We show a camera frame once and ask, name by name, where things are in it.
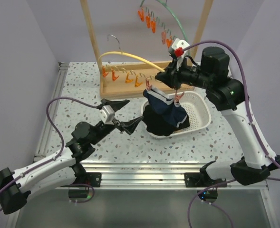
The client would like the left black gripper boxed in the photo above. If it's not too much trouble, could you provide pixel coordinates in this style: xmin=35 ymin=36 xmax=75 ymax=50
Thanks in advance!
xmin=90 ymin=99 xmax=143 ymax=145

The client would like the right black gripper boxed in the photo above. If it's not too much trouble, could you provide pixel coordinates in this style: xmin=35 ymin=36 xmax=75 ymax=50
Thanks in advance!
xmin=156 ymin=54 xmax=214 ymax=90

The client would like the yellow clip hanger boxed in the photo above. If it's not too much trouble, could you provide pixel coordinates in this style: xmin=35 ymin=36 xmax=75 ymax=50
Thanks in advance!
xmin=97 ymin=34 xmax=165 ymax=88

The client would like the navy blue underwear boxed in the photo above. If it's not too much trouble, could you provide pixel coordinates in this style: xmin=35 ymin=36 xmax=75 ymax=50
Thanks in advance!
xmin=143 ymin=86 xmax=187 ymax=128

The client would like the black sock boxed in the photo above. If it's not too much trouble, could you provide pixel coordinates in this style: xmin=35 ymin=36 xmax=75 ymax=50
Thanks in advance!
xmin=143 ymin=105 xmax=175 ymax=136

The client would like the green clip hanger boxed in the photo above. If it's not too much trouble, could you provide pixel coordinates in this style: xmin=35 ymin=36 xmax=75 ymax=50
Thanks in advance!
xmin=137 ymin=0 xmax=189 ymax=41

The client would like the black underwear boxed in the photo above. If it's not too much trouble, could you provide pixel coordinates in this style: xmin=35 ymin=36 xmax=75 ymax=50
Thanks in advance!
xmin=174 ymin=114 xmax=190 ymax=131

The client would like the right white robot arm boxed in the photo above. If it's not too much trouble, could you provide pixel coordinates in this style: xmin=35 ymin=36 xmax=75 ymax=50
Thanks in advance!
xmin=156 ymin=47 xmax=280 ymax=187

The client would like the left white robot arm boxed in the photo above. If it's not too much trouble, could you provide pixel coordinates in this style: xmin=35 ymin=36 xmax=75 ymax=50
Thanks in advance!
xmin=0 ymin=99 xmax=143 ymax=215

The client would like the white perforated plastic basket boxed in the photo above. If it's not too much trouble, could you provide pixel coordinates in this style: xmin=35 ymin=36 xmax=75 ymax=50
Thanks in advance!
xmin=141 ymin=91 xmax=212 ymax=139

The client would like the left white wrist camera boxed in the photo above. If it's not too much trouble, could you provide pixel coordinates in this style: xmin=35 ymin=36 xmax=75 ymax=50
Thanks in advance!
xmin=99 ymin=105 xmax=115 ymax=125

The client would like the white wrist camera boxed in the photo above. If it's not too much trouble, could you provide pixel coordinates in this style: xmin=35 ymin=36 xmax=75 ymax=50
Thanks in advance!
xmin=168 ymin=38 xmax=190 ymax=71
xmin=99 ymin=105 xmax=115 ymax=125

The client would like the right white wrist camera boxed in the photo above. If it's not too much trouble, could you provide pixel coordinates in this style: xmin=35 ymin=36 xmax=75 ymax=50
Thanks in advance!
xmin=168 ymin=38 xmax=190 ymax=71

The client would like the wooden drying rack frame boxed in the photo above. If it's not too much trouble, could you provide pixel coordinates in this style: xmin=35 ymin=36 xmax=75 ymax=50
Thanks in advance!
xmin=80 ymin=0 xmax=213 ymax=98

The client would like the aluminium rail frame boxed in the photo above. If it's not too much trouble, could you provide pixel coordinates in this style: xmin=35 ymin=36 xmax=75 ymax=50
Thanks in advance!
xmin=20 ymin=62 xmax=280 ymax=228

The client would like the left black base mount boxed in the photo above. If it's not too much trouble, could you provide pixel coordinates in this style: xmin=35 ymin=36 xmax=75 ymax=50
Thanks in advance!
xmin=68 ymin=172 xmax=102 ymax=204

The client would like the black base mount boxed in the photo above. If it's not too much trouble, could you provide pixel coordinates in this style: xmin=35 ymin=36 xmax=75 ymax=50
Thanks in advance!
xmin=68 ymin=172 xmax=102 ymax=204
xmin=184 ymin=172 xmax=227 ymax=203

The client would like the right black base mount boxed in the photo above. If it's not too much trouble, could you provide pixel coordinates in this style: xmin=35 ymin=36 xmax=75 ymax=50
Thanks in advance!
xmin=184 ymin=172 xmax=227 ymax=203

